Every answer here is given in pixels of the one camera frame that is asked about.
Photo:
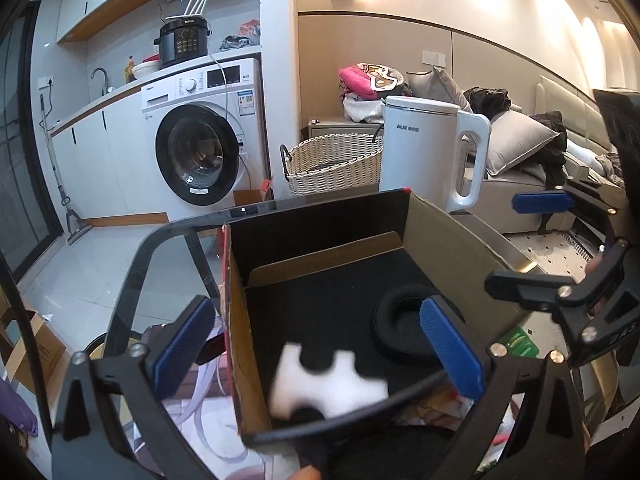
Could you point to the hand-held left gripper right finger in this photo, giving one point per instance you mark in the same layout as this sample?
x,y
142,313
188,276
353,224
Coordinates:
x,y
450,355

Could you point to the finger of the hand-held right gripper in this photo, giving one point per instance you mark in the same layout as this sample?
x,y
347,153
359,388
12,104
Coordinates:
x,y
542,202
525,287

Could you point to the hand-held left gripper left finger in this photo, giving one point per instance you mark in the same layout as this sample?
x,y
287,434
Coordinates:
x,y
182,347

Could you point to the green packet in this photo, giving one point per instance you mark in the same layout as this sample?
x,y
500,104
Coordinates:
x,y
520,344

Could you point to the black ear pad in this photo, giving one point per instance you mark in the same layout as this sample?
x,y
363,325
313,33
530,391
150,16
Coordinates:
x,y
386,320

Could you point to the black-lined cardboard box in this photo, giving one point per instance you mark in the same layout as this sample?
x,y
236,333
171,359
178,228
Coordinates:
x,y
450,240

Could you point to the white foam piece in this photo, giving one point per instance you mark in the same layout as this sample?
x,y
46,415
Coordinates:
x,y
330,385

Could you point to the grey sofa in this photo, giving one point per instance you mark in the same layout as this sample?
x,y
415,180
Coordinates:
x,y
500,195

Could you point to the dark clothing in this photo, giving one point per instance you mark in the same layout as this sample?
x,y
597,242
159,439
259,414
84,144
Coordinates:
x,y
487,100
552,150

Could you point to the grey pillow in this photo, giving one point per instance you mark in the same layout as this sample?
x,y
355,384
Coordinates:
x,y
440,87
520,142

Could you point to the white electric kettle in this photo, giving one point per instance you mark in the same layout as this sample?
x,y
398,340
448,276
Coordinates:
x,y
415,155

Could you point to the brown cardboard box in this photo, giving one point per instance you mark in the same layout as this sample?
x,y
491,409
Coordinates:
x,y
42,350

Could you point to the flat mop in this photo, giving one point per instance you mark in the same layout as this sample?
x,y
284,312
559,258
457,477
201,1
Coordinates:
x,y
76,226

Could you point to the small orange box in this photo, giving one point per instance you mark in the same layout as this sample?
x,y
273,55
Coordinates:
x,y
252,195

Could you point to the white washing machine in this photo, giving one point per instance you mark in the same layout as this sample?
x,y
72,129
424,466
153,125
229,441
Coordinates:
x,y
200,155

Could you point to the white kitchen base cabinets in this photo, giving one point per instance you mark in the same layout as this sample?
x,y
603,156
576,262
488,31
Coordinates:
x,y
110,160

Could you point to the patterned cloth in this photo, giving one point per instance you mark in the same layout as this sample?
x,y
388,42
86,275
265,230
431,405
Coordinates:
x,y
385,76

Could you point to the white cloth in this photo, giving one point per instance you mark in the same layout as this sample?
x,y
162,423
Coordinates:
x,y
362,109

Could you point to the wicker laundry basket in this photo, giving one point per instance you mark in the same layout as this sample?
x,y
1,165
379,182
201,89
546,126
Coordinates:
x,y
330,170

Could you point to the pink cloth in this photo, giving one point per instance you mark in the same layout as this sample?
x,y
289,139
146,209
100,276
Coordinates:
x,y
357,80

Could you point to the grey bedside cabinet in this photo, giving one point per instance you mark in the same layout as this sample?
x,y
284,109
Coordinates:
x,y
330,127

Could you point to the black glass door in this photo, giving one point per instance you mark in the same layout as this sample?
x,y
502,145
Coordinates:
x,y
22,160

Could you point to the kitchen faucet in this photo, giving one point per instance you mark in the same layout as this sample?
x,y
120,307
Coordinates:
x,y
106,85

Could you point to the white bowl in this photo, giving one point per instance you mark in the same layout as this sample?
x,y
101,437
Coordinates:
x,y
146,71

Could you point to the yellow bottle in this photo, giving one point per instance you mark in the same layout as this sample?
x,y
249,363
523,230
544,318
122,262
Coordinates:
x,y
131,70

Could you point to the black pressure cooker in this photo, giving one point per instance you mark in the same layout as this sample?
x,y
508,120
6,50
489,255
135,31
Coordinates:
x,y
182,42

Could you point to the grey crumpled cloth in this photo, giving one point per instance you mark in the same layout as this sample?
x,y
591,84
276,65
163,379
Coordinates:
x,y
234,43

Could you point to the red bag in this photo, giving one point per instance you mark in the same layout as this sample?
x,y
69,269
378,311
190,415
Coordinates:
x,y
251,30

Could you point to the white router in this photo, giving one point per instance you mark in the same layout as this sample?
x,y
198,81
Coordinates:
x,y
189,5

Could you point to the white upper cabinet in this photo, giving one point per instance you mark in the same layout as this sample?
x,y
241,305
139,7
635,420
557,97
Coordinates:
x,y
100,5

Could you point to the wall switch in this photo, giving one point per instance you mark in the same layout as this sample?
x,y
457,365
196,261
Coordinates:
x,y
433,58

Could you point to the wall outlet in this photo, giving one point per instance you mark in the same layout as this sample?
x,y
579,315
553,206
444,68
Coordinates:
x,y
45,83

